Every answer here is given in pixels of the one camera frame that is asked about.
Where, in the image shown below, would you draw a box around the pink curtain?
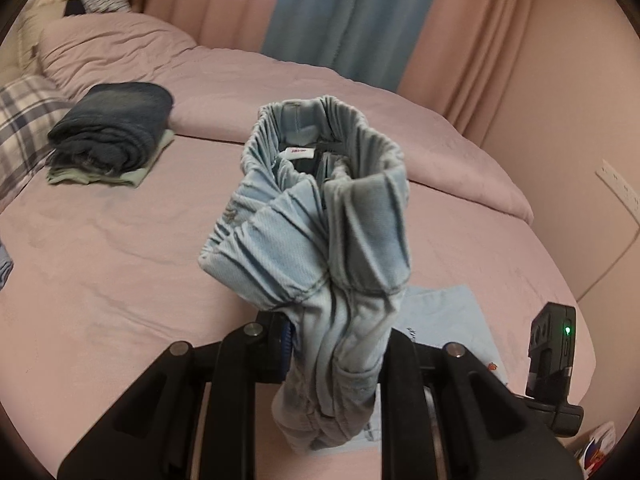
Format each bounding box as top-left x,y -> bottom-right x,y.
397,0 -> 541,148
145,0 -> 293,54

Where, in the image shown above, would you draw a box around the large plaid pillow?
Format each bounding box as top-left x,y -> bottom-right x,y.
0,75 -> 76,211

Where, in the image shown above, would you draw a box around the folded pale green garment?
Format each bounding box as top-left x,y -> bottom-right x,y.
46,129 -> 176,190

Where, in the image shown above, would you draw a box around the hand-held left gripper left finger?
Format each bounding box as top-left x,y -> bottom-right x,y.
56,310 -> 296,480

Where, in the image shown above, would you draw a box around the white cable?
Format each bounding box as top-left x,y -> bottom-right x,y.
575,220 -> 640,306

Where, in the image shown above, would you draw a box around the white pillow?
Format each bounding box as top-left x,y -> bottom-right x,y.
17,7 -> 51,68

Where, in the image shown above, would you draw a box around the small plaid pillow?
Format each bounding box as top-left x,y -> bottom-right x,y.
82,0 -> 132,13

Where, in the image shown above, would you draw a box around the blue curtain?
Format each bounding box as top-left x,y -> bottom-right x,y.
260,0 -> 446,93

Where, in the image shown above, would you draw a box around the folded dark blue jeans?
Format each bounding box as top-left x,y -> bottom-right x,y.
47,82 -> 174,173

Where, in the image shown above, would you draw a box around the light blue strawberry pants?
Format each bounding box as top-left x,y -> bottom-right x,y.
197,94 -> 508,456

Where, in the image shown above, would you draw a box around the pink duvet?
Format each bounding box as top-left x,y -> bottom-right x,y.
37,12 -> 534,226

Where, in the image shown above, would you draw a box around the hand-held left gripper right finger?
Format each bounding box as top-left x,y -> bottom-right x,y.
380,327 -> 583,480

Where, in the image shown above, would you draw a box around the folded light blue jeans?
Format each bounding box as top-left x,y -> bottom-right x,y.
0,242 -> 13,291

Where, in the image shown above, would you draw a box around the colourful printed package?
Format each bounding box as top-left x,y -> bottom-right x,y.
572,421 -> 618,478

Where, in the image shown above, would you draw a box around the white wall socket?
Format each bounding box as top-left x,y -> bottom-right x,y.
595,159 -> 637,207

